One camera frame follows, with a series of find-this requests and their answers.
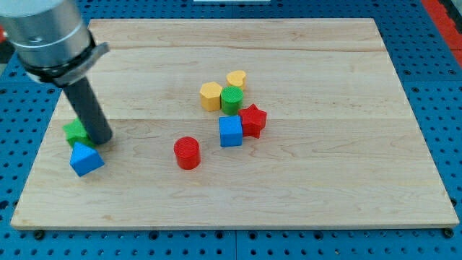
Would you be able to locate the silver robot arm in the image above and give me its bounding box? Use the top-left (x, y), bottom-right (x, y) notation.
top-left (1, 0), bottom-right (109, 87)

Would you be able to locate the blue cube block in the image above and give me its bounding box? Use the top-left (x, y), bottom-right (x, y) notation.
top-left (218, 116), bottom-right (243, 147)

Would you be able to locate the red star block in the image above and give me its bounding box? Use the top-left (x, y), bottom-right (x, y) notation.
top-left (238, 104), bottom-right (267, 139)

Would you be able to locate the green cylinder block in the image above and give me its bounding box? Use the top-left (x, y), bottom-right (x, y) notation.
top-left (221, 86), bottom-right (244, 116)

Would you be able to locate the wooden board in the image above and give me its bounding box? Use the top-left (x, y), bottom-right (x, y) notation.
top-left (11, 18), bottom-right (459, 230)

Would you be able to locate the yellow hexagon block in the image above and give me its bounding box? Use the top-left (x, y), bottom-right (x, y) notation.
top-left (199, 82), bottom-right (223, 111)

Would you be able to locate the red cylinder block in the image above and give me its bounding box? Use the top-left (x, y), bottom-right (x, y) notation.
top-left (173, 136), bottom-right (201, 170)

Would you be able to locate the yellow heart block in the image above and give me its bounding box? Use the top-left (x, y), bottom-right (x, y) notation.
top-left (226, 70), bottom-right (247, 90)

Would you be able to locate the blue triangle block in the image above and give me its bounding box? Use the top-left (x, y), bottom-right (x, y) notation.
top-left (69, 142), bottom-right (105, 177)

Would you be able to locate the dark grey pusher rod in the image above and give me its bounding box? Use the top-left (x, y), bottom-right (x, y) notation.
top-left (63, 77), bottom-right (113, 144)

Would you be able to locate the green star block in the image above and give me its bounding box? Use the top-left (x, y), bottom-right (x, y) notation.
top-left (63, 118), bottom-right (95, 148)

